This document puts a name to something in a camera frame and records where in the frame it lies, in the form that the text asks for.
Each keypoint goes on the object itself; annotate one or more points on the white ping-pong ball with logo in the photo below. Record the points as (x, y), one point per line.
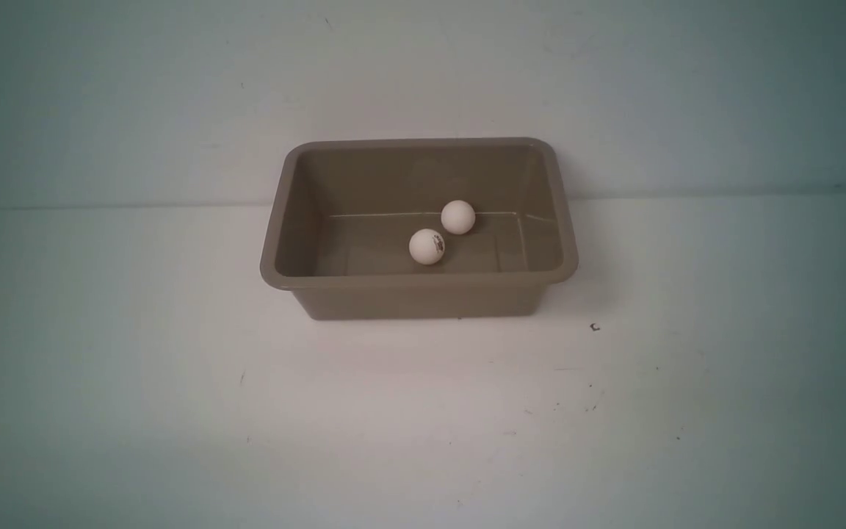
(426, 247)

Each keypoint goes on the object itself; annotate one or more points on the tan plastic storage bin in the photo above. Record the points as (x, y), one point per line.
(344, 212)

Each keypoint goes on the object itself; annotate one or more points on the plain white ping-pong ball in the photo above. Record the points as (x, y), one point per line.
(458, 217)

